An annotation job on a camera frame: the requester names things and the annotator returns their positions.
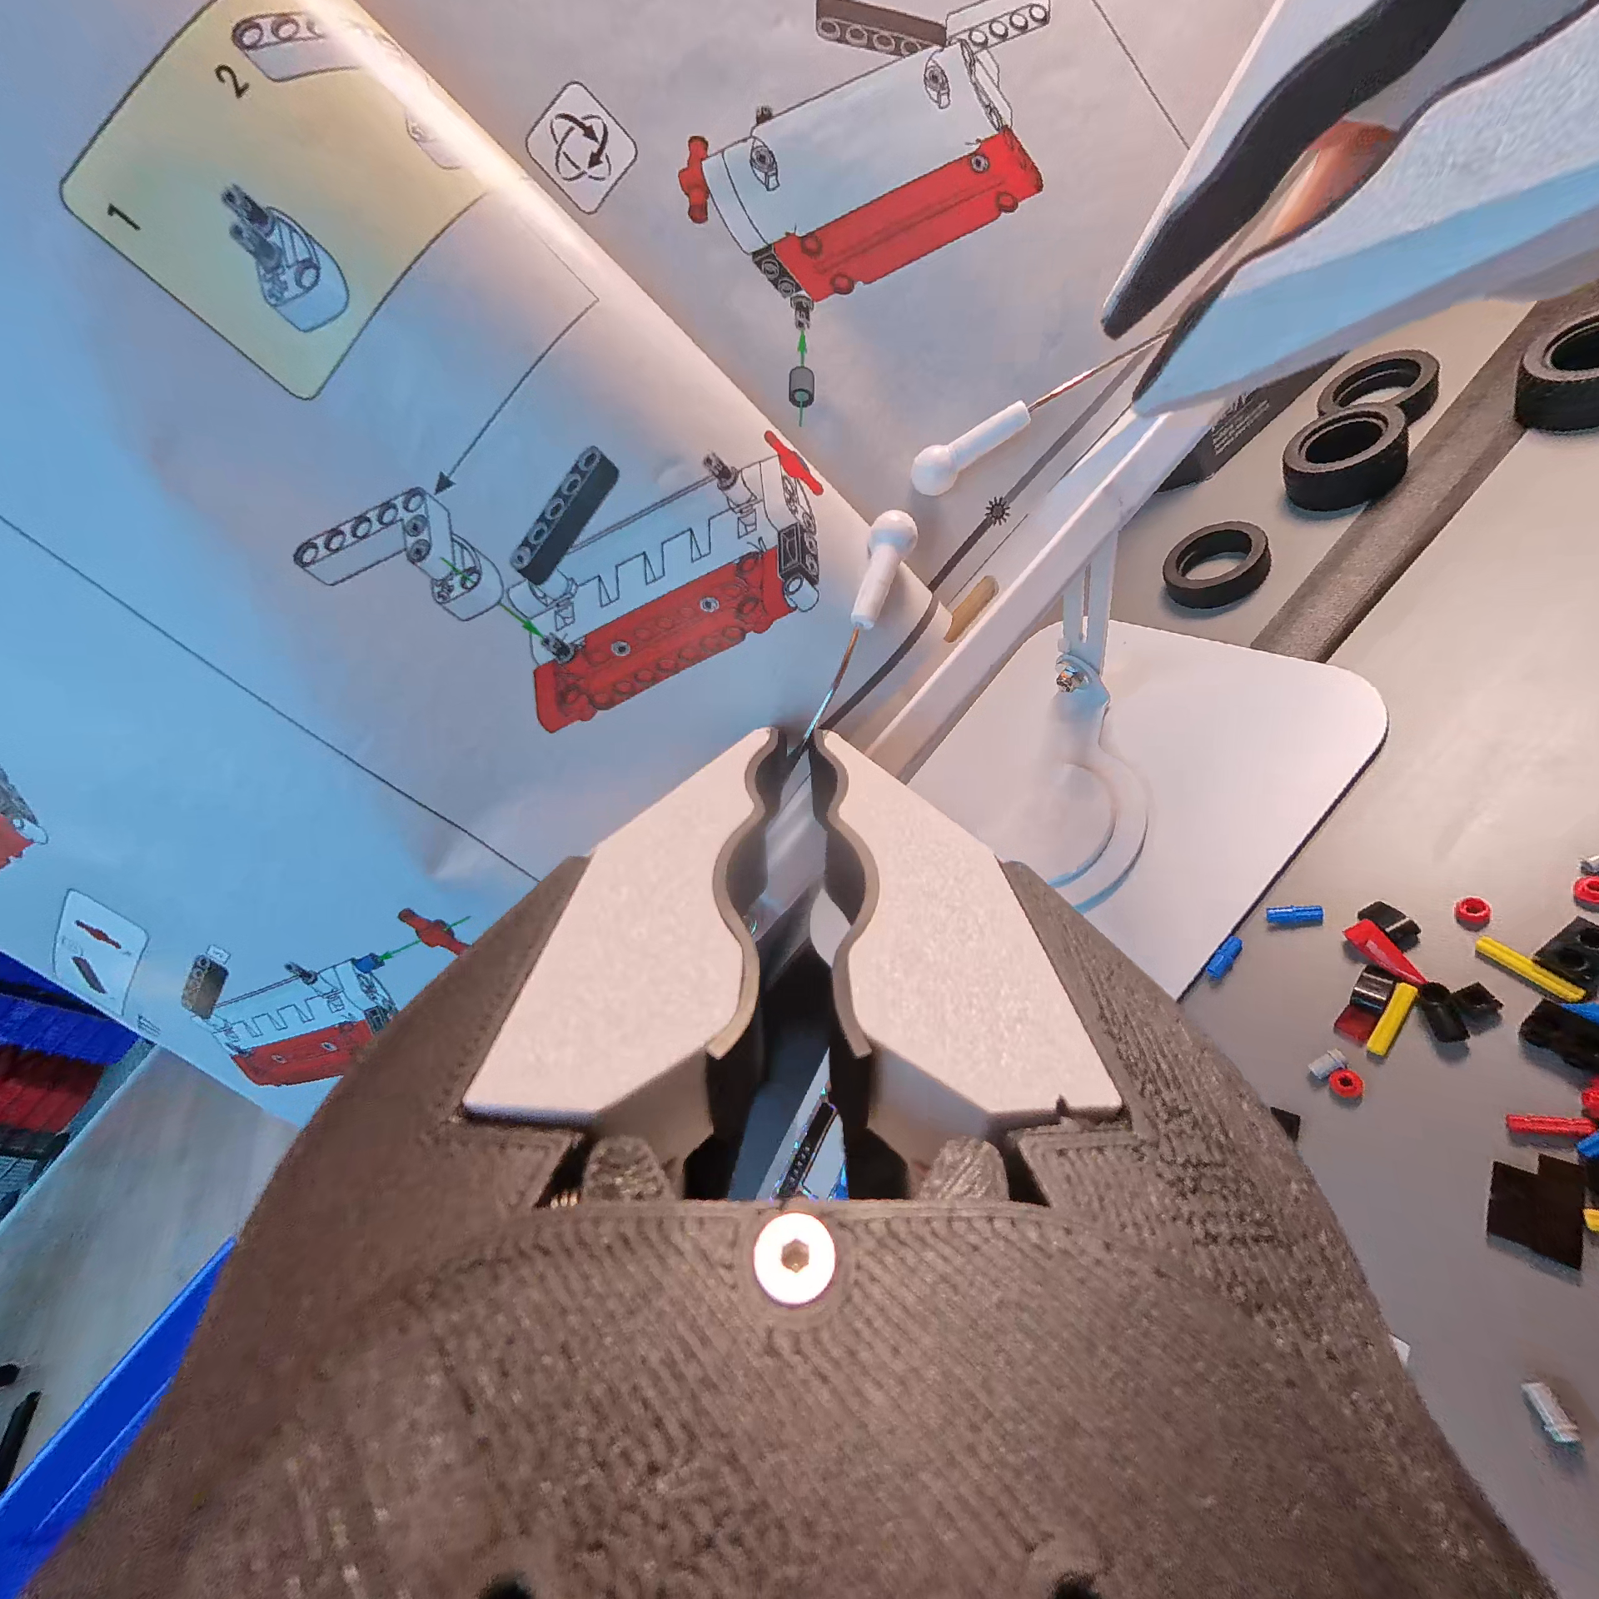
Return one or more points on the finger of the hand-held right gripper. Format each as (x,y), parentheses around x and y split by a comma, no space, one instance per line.
(1438,238)
(1250,113)

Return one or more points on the blue parts sorting bin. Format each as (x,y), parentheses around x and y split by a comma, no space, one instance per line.
(112,1412)

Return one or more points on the person's right hand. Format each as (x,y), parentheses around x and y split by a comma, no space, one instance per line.
(1344,159)

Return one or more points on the small grey lego piece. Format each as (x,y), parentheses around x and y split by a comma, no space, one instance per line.
(1555,1412)

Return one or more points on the pile of small lego pieces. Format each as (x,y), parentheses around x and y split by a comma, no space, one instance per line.
(1438,973)

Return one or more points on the white book stand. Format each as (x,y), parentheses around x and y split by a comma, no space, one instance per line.
(1225,747)

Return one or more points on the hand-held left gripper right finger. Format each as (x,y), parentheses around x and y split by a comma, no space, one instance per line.
(988,988)

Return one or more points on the lego instruction booklet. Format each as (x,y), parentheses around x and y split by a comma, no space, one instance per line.
(436,435)

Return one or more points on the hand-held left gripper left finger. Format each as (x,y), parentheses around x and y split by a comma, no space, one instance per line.
(613,973)

